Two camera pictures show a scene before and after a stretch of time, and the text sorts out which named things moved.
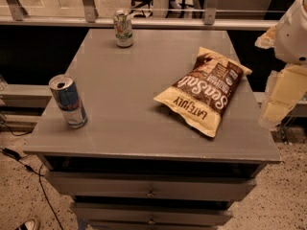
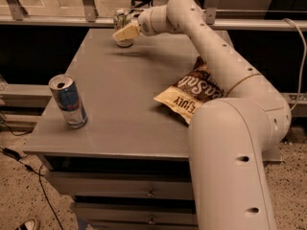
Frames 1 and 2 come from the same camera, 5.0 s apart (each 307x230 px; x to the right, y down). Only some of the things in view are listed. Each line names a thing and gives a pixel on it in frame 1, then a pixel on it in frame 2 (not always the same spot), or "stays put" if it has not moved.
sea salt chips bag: [201, 97] stays put
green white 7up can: [123, 28] stays put
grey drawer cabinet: [139, 164] stays put
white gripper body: [293, 37] to [147, 24]
